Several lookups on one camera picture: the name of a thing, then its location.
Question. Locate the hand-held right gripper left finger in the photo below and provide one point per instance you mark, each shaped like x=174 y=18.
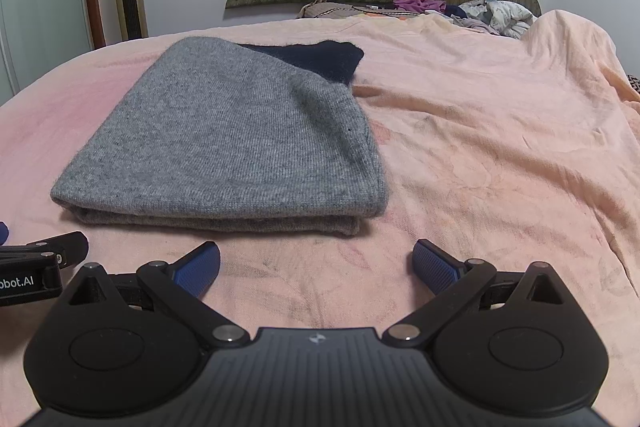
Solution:
x=197 y=269

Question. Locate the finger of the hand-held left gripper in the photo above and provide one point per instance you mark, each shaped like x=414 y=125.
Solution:
x=3 y=232
x=70 y=246

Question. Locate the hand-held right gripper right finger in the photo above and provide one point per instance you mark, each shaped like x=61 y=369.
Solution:
x=435 y=264

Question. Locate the grey knitted sweater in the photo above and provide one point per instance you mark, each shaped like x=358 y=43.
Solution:
x=225 y=132

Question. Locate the pink bedsheet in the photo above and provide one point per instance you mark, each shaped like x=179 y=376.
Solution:
x=500 y=132

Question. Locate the floral panel wardrobe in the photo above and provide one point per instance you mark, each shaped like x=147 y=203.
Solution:
x=40 y=7

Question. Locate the navy knitted garment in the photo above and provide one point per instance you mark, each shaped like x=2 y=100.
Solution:
x=320 y=57

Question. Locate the white patterned cloth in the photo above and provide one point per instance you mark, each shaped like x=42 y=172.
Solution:
x=500 y=14

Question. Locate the purple garment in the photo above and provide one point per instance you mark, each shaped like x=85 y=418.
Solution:
x=415 y=3

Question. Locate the dark patterned cloth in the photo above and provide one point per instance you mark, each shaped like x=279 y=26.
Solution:
x=635 y=87

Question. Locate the brown patterned pillow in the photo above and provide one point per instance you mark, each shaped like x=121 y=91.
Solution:
x=330 y=9

